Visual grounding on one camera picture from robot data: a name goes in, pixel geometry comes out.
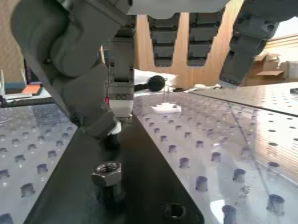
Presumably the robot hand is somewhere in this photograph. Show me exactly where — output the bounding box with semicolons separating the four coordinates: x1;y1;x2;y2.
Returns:
10;0;298;141

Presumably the large dark hex nut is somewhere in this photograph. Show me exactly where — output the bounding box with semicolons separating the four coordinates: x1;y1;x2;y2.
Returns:
90;160;124;189

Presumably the small white square plate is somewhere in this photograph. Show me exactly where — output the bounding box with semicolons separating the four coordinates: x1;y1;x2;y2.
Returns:
150;102;183;115

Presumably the black plate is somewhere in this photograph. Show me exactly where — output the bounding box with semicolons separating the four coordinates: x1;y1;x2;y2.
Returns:
22;112;206;224

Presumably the cardboard box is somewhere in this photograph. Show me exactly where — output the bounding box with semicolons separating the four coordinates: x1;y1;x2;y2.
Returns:
253;52;290;80

